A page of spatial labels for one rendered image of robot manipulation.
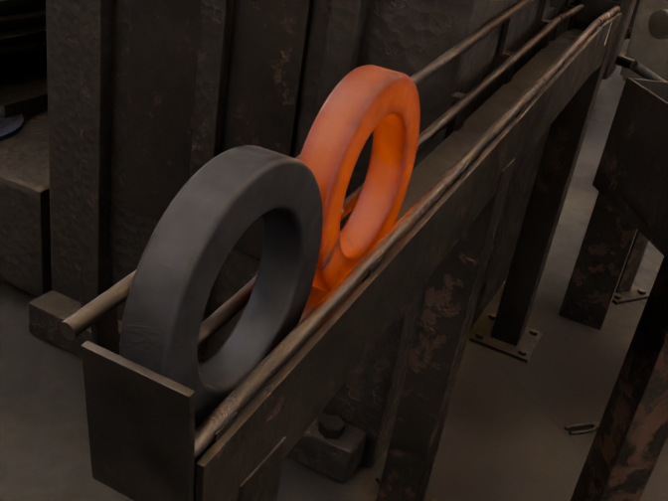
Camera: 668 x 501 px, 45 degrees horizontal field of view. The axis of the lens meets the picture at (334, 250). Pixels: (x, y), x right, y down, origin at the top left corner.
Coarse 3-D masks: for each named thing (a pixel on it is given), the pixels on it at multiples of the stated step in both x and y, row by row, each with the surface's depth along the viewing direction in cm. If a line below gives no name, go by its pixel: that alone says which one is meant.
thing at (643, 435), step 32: (640, 96) 90; (640, 128) 90; (608, 160) 96; (640, 160) 89; (608, 192) 95; (640, 192) 89; (640, 224) 88; (640, 320) 100; (640, 352) 100; (640, 384) 99; (608, 416) 106; (640, 416) 100; (608, 448) 106; (640, 448) 103; (608, 480) 105; (640, 480) 106
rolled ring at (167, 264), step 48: (192, 192) 44; (240, 192) 44; (288, 192) 50; (192, 240) 43; (288, 240) 55; (144, 288) 43; (192, 288) 43; (288, 288) 56; (144, 336) 43; (192, 336) 45; (240, 336) 56; (192, 384) 46
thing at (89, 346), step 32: (96, 352) 44; (96, 384) 45; (128, 384) 44; (160, 384) 43; (96, 416) 47; (128, 416) 45; (160, 416) 44; (192, 416) 43; (96, 448) 48; (128, 448) 47; (160, 448) 45; (192, 448) 44; (128, 480) 48; (160, 480) 47; (192, 480) 46
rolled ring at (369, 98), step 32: (352, 96) 58; (384, 96) 60; (416, 96) 67; (320, 128) 57; (352, 128) 57; (384, 128) 68; (416, 128) 70; (320, 160) 57; (352, 160) 58; (384, 160) 71; (320, 192) 57; (384, 192) 71; (352, 224) 71; (384, 224) 71; (320, 256) 59; (352, 256) 66; (320, 288) 64
